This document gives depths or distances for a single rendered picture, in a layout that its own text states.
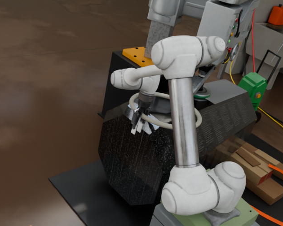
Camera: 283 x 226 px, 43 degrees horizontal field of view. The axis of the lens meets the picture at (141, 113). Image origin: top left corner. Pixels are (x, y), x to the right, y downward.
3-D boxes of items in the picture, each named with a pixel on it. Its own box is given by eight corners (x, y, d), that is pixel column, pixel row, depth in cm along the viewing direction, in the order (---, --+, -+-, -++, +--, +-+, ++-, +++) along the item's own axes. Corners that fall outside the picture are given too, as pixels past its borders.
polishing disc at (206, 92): (200, 98, 278) (200, 97, 277) (179, 86, 289) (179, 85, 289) (215, 93, 292) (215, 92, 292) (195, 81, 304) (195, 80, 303)
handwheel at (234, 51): (223, 54, 290) (229, 37, 282) (235, 59, 287) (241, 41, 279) (218, 59, 278) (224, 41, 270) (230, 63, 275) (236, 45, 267)
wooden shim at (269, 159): (253, 153, 370) (254, 151, 369) (258, 149, 376) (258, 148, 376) (275, 166, 356) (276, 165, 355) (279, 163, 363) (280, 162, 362)
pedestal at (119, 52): (97, 113, 389) (108, 50, 352) (142, 102, 431) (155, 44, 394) (136, 147, 350) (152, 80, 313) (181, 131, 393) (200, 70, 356)
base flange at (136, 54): (120, 53, 352) (120, 48, 350) (155, 48, 384) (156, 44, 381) (152, 74, 324) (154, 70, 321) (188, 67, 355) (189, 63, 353)
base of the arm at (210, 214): (246, 212, 175) (250, 205, 172) (214, 229, 163) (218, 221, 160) (220, 186, 186) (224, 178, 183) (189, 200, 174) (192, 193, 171)
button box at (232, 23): (223, 50, 266) (236, 12, 251) (226, 51, 265) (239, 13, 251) (219, 52, 259) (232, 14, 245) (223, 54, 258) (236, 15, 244)
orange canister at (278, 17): (262, 23, 547) (270, 2, 530) (279, 22, 578) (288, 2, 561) (274, 28, 533) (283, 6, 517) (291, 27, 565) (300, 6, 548)
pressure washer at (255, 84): (240, 109, 470) (265, 47, 427) (258, 123, 445) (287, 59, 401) (219, 110, 454) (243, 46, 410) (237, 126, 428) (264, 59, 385)
